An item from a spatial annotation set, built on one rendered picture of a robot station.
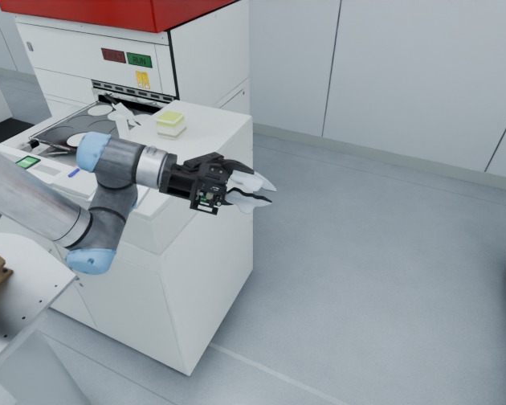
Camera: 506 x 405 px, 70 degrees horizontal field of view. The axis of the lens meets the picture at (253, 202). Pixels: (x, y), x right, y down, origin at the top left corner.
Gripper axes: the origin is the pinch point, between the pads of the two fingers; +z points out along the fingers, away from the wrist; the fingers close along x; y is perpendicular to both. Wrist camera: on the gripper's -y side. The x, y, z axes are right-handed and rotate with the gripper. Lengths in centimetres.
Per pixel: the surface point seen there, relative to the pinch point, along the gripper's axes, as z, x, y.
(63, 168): -56, -27, -34
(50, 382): -46, -90, -6
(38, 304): -45, -45, 1
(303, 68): 28, -6, -221
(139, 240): -27.2, -33.7, -17.1
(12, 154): -76, -31, -41
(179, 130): -27, -13, -52
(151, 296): -22, -59, -22
